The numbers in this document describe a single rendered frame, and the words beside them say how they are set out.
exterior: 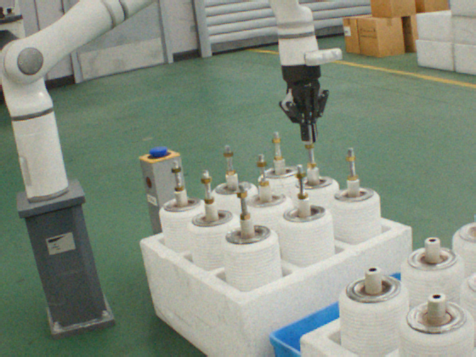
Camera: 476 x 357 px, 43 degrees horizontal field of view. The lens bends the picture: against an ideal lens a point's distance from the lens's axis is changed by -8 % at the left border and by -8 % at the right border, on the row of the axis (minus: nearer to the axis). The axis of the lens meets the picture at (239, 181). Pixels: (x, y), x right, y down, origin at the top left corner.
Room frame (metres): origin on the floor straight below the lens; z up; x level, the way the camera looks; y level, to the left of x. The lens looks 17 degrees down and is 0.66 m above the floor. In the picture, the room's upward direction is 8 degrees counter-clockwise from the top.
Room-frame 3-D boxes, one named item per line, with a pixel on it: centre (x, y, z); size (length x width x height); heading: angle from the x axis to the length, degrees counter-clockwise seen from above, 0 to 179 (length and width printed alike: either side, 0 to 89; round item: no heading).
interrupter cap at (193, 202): (1.21, 0.12, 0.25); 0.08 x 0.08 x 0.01
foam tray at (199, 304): (1.17, -0.05, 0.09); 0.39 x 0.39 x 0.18; 30
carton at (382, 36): (4.99, -1.28, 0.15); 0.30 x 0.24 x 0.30; 17
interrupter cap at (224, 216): (1.11, 0.06, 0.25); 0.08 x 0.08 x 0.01
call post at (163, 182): (1.38, 0.16, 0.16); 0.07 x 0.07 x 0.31; 30
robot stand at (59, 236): (1.26, 0.40, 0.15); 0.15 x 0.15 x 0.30; 18
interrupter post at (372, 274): (0.75, -0.16, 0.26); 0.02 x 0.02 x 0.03
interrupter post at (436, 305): (0.64, -0.21, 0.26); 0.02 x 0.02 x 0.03
